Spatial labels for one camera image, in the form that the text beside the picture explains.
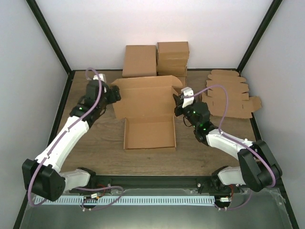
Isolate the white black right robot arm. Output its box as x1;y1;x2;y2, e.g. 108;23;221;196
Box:
173;95;283;192

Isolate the front right folded cardboard box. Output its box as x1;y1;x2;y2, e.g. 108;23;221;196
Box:
177;76;187;89

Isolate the black aluminium front rail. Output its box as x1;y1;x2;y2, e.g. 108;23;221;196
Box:
30;175;282;189

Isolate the light blue slotted cable duct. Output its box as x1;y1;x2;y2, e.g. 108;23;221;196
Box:
33;196;215;206

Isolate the black right frame post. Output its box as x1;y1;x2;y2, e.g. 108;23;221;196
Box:
236;0;283;73

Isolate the top right stacked cardboard box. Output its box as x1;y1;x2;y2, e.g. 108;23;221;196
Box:
157;42;190;60

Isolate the top flat cardboard blank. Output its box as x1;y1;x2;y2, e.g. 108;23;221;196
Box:
202;90;262;119

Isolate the stacked cardboard box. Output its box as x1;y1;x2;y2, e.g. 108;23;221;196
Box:
157;59;188;68
157;42;190;60
122;45;157;78
157;66;187;77

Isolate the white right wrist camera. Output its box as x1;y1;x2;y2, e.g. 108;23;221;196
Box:
181;87;194;108

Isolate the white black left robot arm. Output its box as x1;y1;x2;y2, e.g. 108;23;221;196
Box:
22;79;121;201

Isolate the black frame post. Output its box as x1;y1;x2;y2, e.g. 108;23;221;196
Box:
25;0;72;75
236;0;283;73

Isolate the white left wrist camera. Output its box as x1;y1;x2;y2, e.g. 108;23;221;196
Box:
93;73;107;93

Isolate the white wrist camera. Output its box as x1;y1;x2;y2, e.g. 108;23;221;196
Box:
93;73;107;93
181;87;194;108

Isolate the black left frame post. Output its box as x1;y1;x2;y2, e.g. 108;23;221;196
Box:
25;0;72;75

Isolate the top left stacked cardboard box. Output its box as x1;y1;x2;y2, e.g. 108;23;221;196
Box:
122;45;157;78

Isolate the large cardboard box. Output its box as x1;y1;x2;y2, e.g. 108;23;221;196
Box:
112;75;182;153

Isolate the purple base loop cable right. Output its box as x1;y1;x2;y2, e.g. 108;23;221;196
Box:
217;189;253;211

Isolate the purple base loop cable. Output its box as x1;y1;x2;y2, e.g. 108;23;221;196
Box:
76;186;124;212
217;189;253;211

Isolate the clear plastic sheet cover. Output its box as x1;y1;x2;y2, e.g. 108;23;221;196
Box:
20;190;292;229

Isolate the pile of flat cardboard blanks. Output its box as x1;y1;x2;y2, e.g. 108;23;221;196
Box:
206;70;249;94

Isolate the purple base loop cable left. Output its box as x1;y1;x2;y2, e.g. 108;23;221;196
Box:
76;186;124;212

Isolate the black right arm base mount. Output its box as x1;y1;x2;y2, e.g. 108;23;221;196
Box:
196;175;241;194

